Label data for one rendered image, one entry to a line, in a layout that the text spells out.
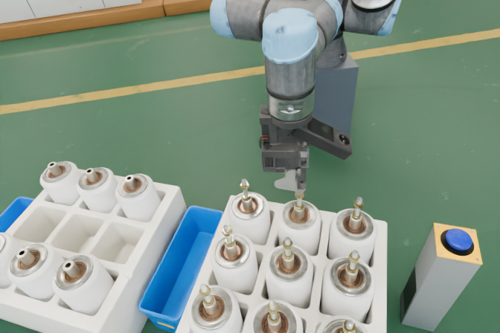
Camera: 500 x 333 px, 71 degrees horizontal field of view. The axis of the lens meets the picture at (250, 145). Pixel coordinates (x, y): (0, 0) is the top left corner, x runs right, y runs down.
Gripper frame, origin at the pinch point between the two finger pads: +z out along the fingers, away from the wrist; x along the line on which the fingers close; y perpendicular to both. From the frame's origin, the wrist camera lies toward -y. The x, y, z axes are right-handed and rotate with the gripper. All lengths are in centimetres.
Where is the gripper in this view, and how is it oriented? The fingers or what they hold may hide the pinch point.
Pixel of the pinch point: (302, 187)
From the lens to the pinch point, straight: 71.8
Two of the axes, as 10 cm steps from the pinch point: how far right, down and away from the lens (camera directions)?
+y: -9.9, 0.1, 1.2
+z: 0.9, 7.3, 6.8
